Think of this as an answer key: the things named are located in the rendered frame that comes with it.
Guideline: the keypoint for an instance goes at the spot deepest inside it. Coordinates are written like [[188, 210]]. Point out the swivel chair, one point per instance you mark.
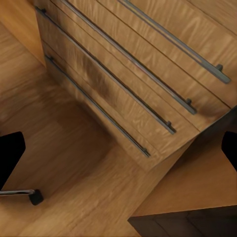
[[35, 196]]

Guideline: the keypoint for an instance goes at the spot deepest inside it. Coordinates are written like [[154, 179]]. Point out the cabinet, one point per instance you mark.
[[198, 195], [152, 73]]

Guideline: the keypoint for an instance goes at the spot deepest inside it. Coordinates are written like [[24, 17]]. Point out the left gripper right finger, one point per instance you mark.
[[229, 147]]

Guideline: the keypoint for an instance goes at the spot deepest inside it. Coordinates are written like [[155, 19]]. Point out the bookcase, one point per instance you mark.
[[19, 17]]

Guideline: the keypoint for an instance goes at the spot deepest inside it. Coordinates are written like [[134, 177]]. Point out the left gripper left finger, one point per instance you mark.
[[12, 147]]

